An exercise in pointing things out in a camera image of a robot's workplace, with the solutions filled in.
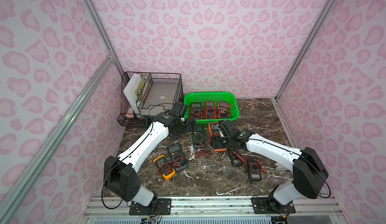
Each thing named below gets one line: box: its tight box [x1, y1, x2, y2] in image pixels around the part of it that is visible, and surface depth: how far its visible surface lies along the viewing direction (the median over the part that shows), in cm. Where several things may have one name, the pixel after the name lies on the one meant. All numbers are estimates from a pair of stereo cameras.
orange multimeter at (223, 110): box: [217, 100, 231, 120], surface depth 109 cm
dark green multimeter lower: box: [166, 143, 189, 172], surface depth 88 cm
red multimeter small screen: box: [204, 100, 218, 120], surface depth 109 cm
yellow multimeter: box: [153, 154, 176, 181], surface depth 84 cm
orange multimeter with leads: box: [208, 122, 228, 152], surface depth 78 cm
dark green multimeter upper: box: [192, 124, 206, 149], surface depth 97 cm
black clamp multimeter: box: [247, 158, 262, 181], surface depth 83 cm
